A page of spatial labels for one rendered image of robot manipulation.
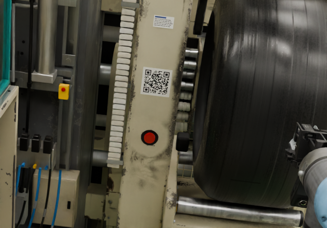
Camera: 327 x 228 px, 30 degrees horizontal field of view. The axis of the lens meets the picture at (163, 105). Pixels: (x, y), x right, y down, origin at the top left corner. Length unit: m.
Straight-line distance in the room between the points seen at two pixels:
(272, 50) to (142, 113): 0.40
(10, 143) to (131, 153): 0.40
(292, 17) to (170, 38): 0.30
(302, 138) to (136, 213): 0.71
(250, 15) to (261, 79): 0.16
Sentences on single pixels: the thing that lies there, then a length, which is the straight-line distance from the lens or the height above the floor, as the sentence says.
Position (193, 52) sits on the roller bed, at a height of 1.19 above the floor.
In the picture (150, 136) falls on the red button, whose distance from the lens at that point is 1.63.
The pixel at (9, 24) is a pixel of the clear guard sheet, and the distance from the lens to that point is 1.30.
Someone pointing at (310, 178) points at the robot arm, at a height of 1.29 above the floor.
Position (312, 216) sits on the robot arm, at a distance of 1.03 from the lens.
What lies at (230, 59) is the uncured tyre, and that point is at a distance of 1.40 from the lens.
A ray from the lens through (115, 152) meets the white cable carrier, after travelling 1.67.
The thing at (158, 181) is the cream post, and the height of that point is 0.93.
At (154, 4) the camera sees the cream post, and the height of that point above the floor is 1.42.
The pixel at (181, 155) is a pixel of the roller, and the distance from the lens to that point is 1.89.
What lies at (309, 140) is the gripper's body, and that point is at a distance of 1.18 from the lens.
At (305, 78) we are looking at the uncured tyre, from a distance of 1.41.
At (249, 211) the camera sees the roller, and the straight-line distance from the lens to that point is 1.66.
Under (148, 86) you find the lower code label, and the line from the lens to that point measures 1.58.
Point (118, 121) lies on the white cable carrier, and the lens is 1.63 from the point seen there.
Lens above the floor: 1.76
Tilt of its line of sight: 22 degrees down
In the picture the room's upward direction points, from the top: 7 degrees clockwise
